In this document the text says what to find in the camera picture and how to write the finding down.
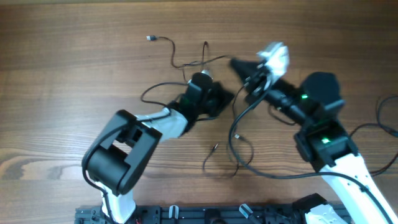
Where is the black usb cable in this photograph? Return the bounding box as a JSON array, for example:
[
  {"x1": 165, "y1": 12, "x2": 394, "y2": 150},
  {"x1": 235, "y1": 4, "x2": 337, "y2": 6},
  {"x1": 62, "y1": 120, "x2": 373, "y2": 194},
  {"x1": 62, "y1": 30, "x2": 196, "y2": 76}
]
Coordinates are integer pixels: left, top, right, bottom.
[
  {"x1": 349, "y1": 95, "x2": 398, "y2": 177},
  {"x1": 201, "y1": 83, "x2": 255, "y2": 178}
]

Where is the black cable bundle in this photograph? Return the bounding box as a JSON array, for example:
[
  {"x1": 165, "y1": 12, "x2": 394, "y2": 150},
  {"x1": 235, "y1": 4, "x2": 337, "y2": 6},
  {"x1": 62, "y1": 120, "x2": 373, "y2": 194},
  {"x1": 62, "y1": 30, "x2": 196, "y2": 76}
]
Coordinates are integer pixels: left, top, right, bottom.
[{"x1": 146, "y1": 35, "x2": 231, "y2": 82}]

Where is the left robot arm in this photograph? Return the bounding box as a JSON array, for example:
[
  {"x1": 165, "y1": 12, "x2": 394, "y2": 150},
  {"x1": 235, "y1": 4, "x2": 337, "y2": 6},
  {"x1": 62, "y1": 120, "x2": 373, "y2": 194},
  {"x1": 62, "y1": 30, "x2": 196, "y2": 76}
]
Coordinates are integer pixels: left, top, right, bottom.
[{"x1": 81, "y1": 72, "x2": 234, "y2": 223}]

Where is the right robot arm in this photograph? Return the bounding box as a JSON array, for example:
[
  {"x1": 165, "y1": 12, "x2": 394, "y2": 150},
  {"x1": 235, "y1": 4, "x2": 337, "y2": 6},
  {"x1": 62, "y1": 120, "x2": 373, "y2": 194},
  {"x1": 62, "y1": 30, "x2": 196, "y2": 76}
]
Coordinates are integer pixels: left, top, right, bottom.
[{"x1": 228, "y1": 59, "x2": 397, "y2": 223}]

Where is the black right camera cable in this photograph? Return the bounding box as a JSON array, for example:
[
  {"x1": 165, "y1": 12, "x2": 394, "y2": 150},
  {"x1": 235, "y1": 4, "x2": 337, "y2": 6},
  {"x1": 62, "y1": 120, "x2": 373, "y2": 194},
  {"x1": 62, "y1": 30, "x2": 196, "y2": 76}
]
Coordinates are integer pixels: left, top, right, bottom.
[{"x1": 228, "y1": 86, "x2": 396, "y2": 224}]

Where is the black camera cable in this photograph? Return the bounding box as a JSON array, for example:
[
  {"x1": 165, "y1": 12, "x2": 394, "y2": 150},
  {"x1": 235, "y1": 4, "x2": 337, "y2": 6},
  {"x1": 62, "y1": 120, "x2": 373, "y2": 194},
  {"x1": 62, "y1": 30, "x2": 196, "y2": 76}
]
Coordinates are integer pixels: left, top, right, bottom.
[
  {"x1": 228, "y1": 86, "x2": 396, "y2": 224},
  {"x1": 81, "y1": 81, "x2": 189, "y2": 224}
]

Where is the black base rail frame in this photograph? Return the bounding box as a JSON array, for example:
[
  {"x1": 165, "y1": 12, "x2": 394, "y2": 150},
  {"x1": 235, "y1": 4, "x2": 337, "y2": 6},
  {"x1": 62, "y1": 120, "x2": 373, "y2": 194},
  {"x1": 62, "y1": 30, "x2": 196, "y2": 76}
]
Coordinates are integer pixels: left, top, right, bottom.
[{"x1": 74, "y1": 203, "x2": 352, "y2": 224}]

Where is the black left camera cable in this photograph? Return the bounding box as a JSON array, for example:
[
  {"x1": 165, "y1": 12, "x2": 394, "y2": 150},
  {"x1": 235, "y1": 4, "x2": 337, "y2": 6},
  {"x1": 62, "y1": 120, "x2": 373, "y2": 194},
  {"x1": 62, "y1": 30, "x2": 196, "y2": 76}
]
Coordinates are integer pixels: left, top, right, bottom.
[{"x1": 81, "y1": 81, "x2": 189, "y2": 224}]

